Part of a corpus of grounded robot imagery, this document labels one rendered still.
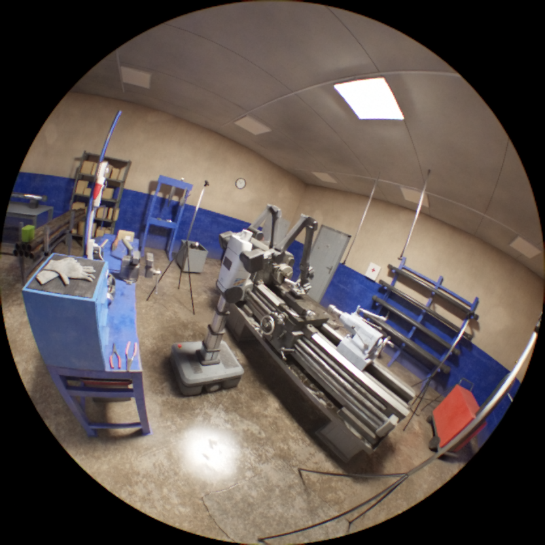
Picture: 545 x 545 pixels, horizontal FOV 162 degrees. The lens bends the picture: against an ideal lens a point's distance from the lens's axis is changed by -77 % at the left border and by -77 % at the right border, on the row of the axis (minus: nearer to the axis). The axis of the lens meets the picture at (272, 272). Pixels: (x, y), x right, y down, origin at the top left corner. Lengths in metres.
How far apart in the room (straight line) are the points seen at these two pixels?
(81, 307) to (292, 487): 1.84
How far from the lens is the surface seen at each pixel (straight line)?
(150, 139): 5.23
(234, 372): 1.98
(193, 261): 4.23
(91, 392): 1.23
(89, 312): 0.81
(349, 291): 5.28
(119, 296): 1.53
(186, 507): 1.69
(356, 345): 1.85
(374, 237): 5.24
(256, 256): 1.20
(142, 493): 1.70
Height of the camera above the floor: 1.68
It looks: 14 degrees down
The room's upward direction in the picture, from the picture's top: 22 degrees clockwise
